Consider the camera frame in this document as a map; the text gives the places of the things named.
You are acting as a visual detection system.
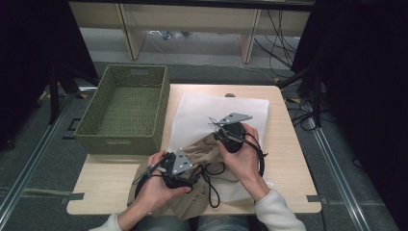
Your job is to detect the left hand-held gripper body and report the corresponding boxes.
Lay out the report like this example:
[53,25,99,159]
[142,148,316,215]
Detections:
[158,147,199,191]

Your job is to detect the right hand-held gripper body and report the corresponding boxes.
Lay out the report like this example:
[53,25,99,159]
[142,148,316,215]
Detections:
[215,112,254,154]

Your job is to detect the beige garment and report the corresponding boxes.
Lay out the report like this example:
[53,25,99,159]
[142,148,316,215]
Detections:
[126,133,227,221]

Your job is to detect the white mesh laundry bag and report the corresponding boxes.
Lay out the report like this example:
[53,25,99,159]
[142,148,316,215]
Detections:
[167,91,276,204]

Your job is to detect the green woven basket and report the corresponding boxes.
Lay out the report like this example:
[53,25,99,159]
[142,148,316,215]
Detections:
[74,64,171,156]

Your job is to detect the person's right hand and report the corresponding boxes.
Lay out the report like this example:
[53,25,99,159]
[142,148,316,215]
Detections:
[216,123,271,203]

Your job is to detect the person's left hand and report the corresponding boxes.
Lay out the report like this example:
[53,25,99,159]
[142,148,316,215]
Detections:
[134,150,192,215]

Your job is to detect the person's right leg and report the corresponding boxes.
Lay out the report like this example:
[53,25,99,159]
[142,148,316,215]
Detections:
[196,215,254,231]

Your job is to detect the black metal stand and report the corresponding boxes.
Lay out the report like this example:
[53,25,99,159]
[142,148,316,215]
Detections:
[278,62,323,129]
[47,62,99,125]

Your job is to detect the small blue and white clutter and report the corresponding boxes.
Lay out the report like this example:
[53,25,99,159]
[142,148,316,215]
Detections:
[148,29,194,41]

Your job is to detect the light wooden shelf unit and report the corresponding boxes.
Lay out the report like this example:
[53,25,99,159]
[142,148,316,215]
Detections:
[66,1,312,64]

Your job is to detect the grey floor tape strip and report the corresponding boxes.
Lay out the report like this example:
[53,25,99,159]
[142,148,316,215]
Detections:
[0,187,85,201]

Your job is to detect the black curtain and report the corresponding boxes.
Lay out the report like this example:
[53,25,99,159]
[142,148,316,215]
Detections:
[290,0,408,231]
[0,0,100,152]

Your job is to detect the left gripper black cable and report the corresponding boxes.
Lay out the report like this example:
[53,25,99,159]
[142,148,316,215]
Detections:
[132,162,167,200]

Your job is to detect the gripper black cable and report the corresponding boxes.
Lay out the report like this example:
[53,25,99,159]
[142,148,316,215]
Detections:
[224,131,268,178]
[132,162,167,200]

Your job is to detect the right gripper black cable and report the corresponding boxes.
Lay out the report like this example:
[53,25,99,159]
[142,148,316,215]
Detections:
[224,131,268,178]

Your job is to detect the black floor cables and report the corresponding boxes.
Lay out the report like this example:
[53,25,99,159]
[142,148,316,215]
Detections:
[287,97,325,133]

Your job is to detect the hanging black cables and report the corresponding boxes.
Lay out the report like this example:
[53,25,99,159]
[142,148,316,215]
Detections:
[253,9,297,70]

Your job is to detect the metal floor rail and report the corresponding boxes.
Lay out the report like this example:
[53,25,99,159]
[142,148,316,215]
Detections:
[0,94,76,225]
[306,116,374,231]

